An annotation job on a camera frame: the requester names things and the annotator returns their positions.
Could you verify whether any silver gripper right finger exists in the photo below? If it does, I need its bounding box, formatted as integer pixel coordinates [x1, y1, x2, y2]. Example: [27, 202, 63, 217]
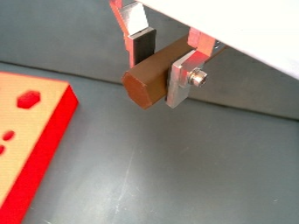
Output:
[166, 28, 215, 109]

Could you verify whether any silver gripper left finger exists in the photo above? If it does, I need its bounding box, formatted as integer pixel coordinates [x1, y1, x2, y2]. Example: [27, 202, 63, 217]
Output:
[110, 0, 156, 67]

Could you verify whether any brown hexagonal prism peg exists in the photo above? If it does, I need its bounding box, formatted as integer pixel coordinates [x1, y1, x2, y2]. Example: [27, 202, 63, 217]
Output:
[122, 36, 192, 109]

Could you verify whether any red foam shape-sorting block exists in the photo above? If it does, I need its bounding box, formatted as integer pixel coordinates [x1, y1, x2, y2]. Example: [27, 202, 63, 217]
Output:
[0, 72, 79, 224]

